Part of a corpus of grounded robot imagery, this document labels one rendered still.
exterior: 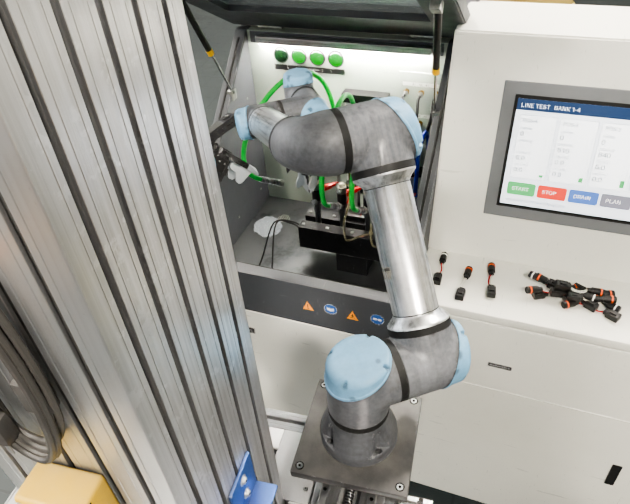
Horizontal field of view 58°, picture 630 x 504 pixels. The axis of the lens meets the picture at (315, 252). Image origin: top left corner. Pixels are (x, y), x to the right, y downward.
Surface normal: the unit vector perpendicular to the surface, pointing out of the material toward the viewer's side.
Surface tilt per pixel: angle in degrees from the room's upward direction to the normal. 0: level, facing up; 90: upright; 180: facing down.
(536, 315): 0
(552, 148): 76
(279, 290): 90
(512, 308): 0
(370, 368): 8
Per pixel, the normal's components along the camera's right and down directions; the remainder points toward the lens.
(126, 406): -0.26, 0.63
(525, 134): -0.36, 0.42
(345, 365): -0.18, -0.73
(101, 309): 0.96, 0.12
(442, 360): 0.22, 0.04
